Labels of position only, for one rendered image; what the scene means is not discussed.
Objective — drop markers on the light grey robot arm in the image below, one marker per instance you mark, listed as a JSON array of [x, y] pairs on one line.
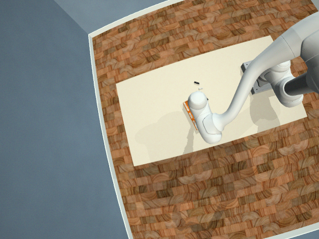
[[273, 66]]

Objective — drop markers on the brown rack of bins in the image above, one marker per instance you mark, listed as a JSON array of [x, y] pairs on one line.
[[187, 108]]

